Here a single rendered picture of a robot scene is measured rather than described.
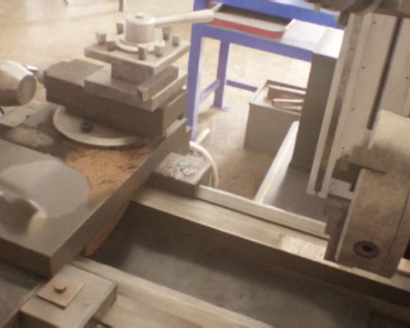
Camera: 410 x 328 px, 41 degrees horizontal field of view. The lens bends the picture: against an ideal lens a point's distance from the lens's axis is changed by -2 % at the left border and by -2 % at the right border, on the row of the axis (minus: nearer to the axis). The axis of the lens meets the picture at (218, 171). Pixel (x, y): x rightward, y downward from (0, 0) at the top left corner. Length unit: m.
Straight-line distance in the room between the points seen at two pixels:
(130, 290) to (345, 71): 1.25
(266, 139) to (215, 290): 1.93
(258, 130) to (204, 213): 1.86
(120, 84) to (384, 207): 0.63
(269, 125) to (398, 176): 2.25
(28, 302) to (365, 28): 1.41
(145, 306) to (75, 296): 0.12
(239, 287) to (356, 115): 1.08
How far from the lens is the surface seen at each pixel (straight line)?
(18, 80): 1.09
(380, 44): 2.01
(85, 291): 0.97
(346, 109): 2.06
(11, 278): 1.00
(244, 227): 1.18
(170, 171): 1.25
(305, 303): 1.20
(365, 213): 0.79
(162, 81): 1.16
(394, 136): 0.82
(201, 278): 1.21
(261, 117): 3.00
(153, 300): 1.00
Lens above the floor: 1.57
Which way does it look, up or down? 33 degrees down
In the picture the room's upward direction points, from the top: 7 degrees clockwise
